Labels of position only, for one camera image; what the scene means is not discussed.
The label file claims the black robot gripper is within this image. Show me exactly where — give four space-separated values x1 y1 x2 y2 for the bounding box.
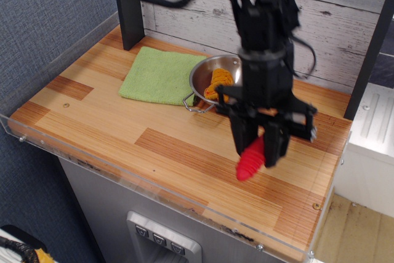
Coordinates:
216 50 317 168

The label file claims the red handled metal fork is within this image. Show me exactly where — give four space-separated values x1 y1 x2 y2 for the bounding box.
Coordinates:
236 136 265 181

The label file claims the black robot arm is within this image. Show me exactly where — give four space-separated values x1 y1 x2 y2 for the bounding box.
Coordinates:
217 0 316 167

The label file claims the orange knitted toy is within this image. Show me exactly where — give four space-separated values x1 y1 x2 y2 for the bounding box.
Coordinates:
204 68 234 101

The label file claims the white ribbed cabinet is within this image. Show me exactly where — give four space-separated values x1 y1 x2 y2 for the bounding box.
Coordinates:
334 83 393 217

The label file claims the green folded cloth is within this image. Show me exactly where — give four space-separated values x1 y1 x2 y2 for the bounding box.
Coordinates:
118 47 206 105

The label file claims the silver dispenser panel with buttons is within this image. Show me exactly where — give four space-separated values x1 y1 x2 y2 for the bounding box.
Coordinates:
126 211 203 262

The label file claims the yellow object at corner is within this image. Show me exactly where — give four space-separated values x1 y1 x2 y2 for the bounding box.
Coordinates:
35 249 56 263

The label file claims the steel two-handled bowl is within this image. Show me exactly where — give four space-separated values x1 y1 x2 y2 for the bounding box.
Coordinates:
183 55 242 113

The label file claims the dark right vertical post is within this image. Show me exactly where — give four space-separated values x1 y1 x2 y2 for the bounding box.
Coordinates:
344 0 393 120

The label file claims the dark vertical post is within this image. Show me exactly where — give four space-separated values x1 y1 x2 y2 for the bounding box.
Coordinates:
116 0 145 51
344 0 393 120

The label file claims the dark left vertical post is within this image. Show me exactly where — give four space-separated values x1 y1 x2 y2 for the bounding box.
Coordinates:
116 0 145 51

